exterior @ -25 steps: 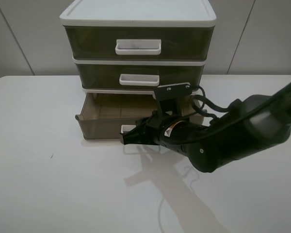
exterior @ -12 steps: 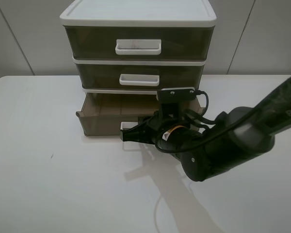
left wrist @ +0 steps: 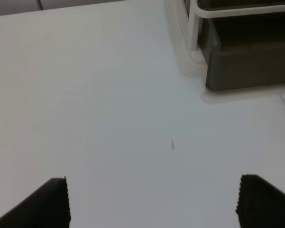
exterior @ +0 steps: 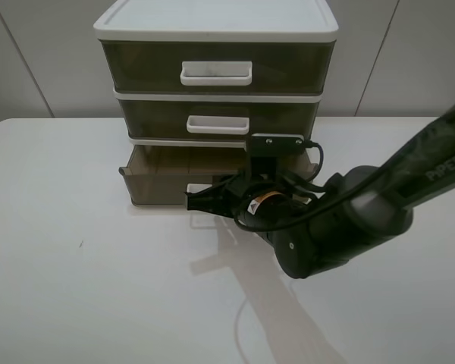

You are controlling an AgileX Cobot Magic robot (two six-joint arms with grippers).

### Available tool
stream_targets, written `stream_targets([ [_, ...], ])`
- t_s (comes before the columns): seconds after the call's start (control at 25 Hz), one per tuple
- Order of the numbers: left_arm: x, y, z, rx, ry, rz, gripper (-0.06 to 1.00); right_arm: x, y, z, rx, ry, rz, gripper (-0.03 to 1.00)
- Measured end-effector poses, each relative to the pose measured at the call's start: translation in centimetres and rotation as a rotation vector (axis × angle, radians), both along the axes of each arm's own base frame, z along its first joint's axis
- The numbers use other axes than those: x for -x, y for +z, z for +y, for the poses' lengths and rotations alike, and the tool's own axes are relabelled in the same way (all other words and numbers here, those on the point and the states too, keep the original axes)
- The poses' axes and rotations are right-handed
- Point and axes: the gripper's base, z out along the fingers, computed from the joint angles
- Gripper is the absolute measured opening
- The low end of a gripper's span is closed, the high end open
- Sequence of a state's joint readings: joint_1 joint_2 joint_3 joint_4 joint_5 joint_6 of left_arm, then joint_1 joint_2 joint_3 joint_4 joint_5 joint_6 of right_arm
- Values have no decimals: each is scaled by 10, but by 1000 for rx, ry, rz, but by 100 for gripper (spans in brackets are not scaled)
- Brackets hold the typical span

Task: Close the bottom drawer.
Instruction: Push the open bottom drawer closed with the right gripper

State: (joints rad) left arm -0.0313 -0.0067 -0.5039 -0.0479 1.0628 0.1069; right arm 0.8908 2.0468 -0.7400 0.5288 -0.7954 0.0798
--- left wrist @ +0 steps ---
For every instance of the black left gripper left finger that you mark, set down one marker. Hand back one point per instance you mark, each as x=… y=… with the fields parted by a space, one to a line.
x=47 y=207

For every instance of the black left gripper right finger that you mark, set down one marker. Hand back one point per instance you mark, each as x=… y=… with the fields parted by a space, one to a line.
x=260 y=204

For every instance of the smoky translucent bottom drawer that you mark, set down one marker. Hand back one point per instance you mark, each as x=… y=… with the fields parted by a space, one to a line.
x=243 y=51

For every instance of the white drawer unit frame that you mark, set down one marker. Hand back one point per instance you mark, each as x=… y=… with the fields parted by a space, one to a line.
x=192 y=12

